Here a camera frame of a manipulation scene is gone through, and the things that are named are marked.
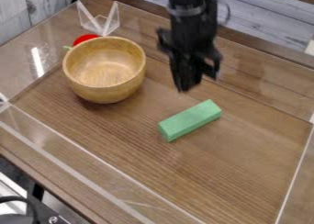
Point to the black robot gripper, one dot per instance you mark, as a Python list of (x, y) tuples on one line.
[(188, 43)]

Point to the green rectangular block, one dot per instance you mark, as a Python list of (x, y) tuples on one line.
[(186, 121)]

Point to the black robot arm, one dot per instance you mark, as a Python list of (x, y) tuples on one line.
[(186, 8)]

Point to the brown wooden bowl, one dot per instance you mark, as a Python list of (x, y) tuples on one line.
[(104, 69)]

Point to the red toy apple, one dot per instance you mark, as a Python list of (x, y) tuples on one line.
[(80, 39)]

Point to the clear acrylic corner bracket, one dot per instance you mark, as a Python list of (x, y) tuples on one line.
[(99, 24)]

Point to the clear acrylic tray wall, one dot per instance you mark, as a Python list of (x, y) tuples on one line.
[(106, 195)]

